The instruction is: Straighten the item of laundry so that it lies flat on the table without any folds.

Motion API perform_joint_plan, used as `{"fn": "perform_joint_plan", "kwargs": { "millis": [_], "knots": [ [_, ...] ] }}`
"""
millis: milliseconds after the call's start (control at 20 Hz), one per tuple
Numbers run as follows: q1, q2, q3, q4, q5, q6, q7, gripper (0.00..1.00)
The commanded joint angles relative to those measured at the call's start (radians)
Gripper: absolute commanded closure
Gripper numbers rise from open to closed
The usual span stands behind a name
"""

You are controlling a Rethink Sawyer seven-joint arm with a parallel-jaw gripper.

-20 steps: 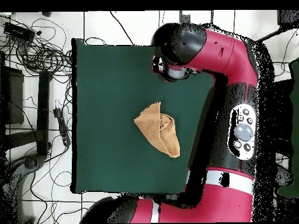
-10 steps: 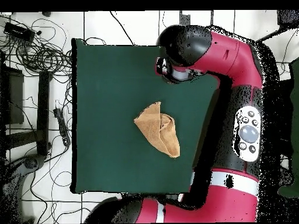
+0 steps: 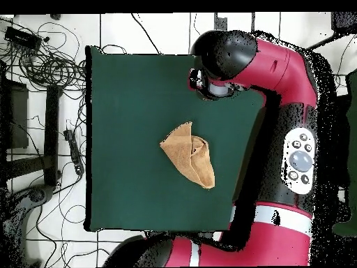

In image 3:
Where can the tan terry towel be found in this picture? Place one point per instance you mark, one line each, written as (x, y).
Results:
(184, 156)

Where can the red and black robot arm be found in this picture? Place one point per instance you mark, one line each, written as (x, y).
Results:
(279, 69)

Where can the dark flat box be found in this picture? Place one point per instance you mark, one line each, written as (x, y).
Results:
(16, 117)

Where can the dark green table cloth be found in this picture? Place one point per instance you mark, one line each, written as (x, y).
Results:
(125, 111)

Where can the black power strip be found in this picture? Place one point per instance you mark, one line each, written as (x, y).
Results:
(74, 150)

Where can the small dark round object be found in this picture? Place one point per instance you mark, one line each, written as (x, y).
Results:
(55, 16)

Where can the black upright bar stand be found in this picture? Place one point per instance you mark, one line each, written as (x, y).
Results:
(51, 134)

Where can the dark tripod rod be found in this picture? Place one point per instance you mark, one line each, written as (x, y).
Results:
(343, 23)

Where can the black electronics box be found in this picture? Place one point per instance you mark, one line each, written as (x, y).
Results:
(21, 37)

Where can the grey curved base foot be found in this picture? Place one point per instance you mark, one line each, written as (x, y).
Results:
(36, 195)

